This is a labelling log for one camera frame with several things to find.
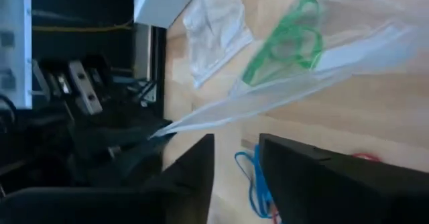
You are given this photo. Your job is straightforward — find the green rubber band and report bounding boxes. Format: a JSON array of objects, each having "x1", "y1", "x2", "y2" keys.
[
  {"x1": 267, "y1": 32, "x2": 322, "y2": 70},
  {"x1": 240, "y1": 14, "x2": 318, "y2": 87},
  {"x1": 266, "y1": 0, "x2": 325, "y2": 71}
]

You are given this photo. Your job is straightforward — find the white cardboard box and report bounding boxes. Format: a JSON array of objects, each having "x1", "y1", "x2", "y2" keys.
[{"x1": 133, "y1": 0, "x2": 196, "y2": 30}]

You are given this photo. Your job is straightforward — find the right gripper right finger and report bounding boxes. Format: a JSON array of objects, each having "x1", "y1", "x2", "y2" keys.
[{"x1": 257, "y1": 132, "x2": 429, "y2": 224}]

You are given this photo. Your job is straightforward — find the blue rubber band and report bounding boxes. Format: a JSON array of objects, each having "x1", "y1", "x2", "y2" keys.
[
  {"x1": 249, "y1": 144, "x2": 281, "y2": 220},
  {"x1": 233, "y1": 150, "x2": 269, "y2": 220}
]

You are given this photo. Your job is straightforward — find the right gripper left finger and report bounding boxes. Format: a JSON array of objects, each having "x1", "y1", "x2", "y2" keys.
[{"x1": 0, "y1": 133, "x2": 216, "y2": 224}]

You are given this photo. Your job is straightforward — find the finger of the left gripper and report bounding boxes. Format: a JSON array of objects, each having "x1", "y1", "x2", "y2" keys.
[
  {"x1": 100, "y1": 115, "x2": 175, "y2": 141},
  {"x1": 72, "y1": 138, "x2": 168, "y2": 184}
]

